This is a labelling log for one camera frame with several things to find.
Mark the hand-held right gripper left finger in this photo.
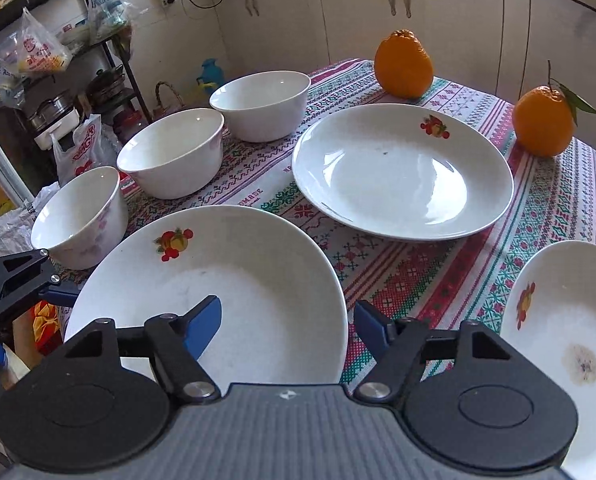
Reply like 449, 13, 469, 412
64, 295, 223, 405

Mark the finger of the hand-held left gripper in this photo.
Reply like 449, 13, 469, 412
0, 248, 79, 322

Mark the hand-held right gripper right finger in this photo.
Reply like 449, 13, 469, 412
353, 300, 514, 407

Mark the white fruit-print plate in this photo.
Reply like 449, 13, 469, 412
499, 240, 596, 479
291, 103, 514, 242
64, 205, 349, 386

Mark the white floral bowl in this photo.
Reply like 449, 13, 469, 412
30, 166, 129, 271
116, 108, 225, 200
209, 71, 312, 143

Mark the red and yellow packet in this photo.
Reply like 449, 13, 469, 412
30, 300, 67, 357

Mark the cross-stitch pattern tablecloth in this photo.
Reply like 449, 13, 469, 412
53, 58, 596, 386

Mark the large clear plastic bag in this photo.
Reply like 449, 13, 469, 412
0, 182, 61, 262

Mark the red and white plastic bag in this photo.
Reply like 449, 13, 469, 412
52, 114, 122, 187

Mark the steel steamer pot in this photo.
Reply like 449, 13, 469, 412
28, 89, 81, 151

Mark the black cooking pot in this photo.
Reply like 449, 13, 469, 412
85, 66, 129, 109

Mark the wicker basket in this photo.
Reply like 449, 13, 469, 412
153, 81, 189, 117

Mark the black metal shelf rack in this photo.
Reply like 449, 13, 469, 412
0, 0, 151, 171

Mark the clear bag of yellow snacks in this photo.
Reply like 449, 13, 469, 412
0, 7, 74, 79

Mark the blue thermos bottle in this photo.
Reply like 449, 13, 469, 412
196, 58, 227, 97

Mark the pear-shaped orange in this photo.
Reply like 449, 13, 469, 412
374, 29, 435, 100

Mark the orange with stem leaf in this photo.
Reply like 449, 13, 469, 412
512, 60, 596, 157

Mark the white box on shelf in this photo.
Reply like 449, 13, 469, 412
28, 0, 92, 46

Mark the clear bag with blue print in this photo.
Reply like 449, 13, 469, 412
77, 0, 132, 46

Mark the cream kitchen cabinet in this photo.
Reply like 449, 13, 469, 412
210, 0, 596, 161

